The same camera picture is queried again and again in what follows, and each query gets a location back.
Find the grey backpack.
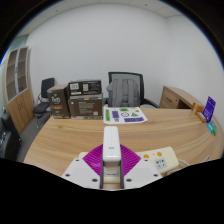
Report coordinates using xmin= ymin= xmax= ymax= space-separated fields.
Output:
xmin=105 ymin=78 xmax=140 ymax=108

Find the wooden shelf cabinet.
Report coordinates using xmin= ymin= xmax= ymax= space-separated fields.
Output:
xmin=2 ymin=45 xmax=36 ymax=136

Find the wooden side cabinet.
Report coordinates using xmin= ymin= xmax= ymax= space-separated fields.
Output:
xmin=159 ymin=85 xmax=205 ymax=111

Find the teal box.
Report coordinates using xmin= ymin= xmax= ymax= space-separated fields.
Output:
xmin=206 ymin=119 xmax=219 ymax=136

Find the small black cardboard box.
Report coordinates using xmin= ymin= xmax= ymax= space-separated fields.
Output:
xmin=68 ymin=79 xmax=103 ymax=97

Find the brown cardboard box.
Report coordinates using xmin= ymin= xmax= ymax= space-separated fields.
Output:
xmin=47 ymin=83 xmax=72 ymax=120

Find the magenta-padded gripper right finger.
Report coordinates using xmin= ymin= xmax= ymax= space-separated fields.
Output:
xmin=119 ymin=144 xmax=163 ymax=190

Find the white charger block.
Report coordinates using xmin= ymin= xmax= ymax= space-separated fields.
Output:
xmin=102 ymin=125 xmax=121 ymax=185

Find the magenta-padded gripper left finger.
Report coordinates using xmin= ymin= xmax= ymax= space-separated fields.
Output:
xmin=61 ymin=144 xmax=105 ymax=190

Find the black mesh office chair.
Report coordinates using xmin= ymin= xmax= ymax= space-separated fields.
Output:
xmin=103 ymin=71 xmax=160 ymax=109

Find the black armchair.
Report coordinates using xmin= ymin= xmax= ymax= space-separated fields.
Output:
xmin=0 ymin=111 xmax=23 ymax=161

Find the small tan box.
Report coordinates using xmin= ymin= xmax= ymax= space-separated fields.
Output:
xmin=196 ymin=111 xmax=208 ymax=123

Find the printed paper sheet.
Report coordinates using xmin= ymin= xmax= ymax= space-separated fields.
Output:
xmin=103 ymin=105 xmax=148 ymax=125

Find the white cable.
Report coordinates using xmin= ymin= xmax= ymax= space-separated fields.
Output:
xmin=165 ymin=154 xmax=212 ymax=177

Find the cream power strip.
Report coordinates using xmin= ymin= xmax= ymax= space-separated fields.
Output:
xmin=78 ymin=146 xmax=180 ymax=175

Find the purple card stand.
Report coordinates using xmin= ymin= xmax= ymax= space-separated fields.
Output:
xmin=201 ymin=96 xmax=217 ymax=124

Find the orange wooden box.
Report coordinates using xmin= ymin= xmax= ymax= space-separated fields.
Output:
xmin=192 ymin=102 xmax=205 ymax=114

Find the small black chair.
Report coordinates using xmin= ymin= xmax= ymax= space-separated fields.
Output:
xmin=32 ymin=77 xmax=56 ymax=128

